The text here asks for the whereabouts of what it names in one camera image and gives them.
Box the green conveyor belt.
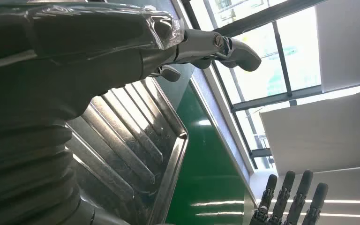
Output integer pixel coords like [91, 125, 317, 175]
[155, 63, 257, 225]

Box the electronic scale with steel tray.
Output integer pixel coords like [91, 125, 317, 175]
[64, 76, 189, 225]

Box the dark window frame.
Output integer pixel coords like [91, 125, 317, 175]
[181, 0, 325, 171]

